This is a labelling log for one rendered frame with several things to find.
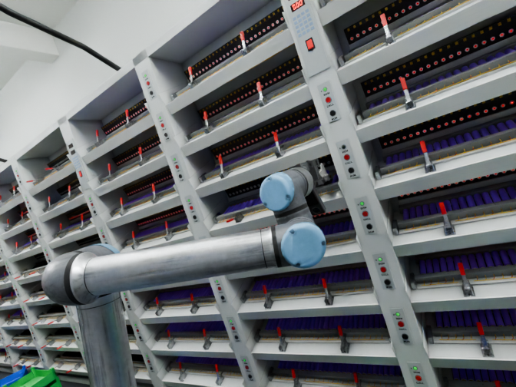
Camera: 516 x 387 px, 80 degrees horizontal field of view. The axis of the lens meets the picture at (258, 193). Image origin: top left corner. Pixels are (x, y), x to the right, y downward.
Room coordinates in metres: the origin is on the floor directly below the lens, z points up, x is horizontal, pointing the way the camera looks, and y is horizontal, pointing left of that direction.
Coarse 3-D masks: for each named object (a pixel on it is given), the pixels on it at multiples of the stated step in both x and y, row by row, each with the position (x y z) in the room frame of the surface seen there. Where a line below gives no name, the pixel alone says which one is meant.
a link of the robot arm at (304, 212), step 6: (306, 204) 0.77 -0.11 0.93; (294, 210) 0.75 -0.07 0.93; (300, 210) 0.75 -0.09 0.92; (306, 210) 0.76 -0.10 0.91; (276, 216) 0.77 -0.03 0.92; (282, 216) 0.76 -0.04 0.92; (288, 216) 0.75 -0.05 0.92; (294, 216) 0.75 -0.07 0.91; (300, 216) 0.75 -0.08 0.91; (306, 216) 0.75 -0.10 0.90; (282, 222) 0.76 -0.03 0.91; (288, 222) 0.73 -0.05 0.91
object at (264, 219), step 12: (252, 192) 1.36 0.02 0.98; (336, 192) 1.04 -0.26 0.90; (324, 204) 1.03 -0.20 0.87; (336, 204) 1.01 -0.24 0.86; (216, 216) 1.34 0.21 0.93; (252, 216) 1.22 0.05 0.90; (264, 216) 1.16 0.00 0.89; (312, 216) 1.07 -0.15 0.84; (216, 228) 1.29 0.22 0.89; (228, 228) 1.25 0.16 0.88; (240, 228) 1.23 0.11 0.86; (252, 228) 1.20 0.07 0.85
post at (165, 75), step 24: (168, 72) 1.38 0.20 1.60; (168, 120) 1.31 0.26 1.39; (192, 120) 1.43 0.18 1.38; (168, 144) 1.34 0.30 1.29; (192, 168) 1.33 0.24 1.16; (192, 192) 1.31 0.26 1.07; (216, 288) 1.34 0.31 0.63; (240, 336) 1.32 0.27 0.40; (240, 360) 1.35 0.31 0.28; (264, 360) 1.37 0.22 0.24
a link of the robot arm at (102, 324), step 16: (96, 304) 0.78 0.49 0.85; (112, 304) 0.81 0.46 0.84; (80, 320) 0.79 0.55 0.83; (96, 320) 0.78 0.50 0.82; (112, 320) 0.80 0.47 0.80; (96, 336) 0.78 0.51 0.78; (112, 336) 0.80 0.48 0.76; (96, 352) 0.78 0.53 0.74; (112, 352) 0.79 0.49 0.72; (128, 352) 0.83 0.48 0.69; (96, 368) 0.78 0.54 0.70; (112, 368) 0.79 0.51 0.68; (128, 368) 0.82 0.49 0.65; (96, 384) 0.78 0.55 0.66; (112, 384) 0.78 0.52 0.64; (128, 384) 0.81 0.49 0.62
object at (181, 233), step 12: (156, 216) 1.70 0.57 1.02; (168, 216) 1.66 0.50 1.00; (180, 216) 1.62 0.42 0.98; (144, 228) 1.78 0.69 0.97; (156, 228) 1.68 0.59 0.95; (168, 228) 1.55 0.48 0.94; (180, 228) 1.48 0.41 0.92; (120, 240) 1.72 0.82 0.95; (132, 240) 1.69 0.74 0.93; (144, 240) 1.62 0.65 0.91; (156, 240) 1.55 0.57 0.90; (168, 240) 1.46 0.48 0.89; (180, 240) 1.41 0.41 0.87; (120, 252) 1.69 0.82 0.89
